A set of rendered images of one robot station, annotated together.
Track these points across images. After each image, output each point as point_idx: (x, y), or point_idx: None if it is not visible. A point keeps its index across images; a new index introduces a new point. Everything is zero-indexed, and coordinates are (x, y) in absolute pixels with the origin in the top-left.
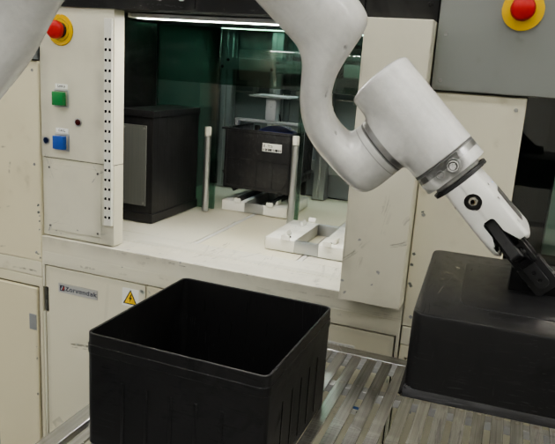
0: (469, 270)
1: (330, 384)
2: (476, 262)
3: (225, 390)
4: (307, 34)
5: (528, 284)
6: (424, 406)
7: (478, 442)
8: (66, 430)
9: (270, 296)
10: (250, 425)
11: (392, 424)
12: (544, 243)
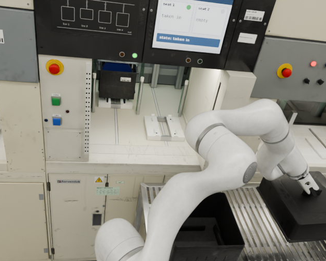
0: (285, 186)
1: None
2: (281, 177)
3: (229, 251)
4: (281, 153)
5: (309, 194)
6: (241, 206)
7: (265, 218)
8: None
9: None
10: (235, 257)
11: (240, 220)
12: None
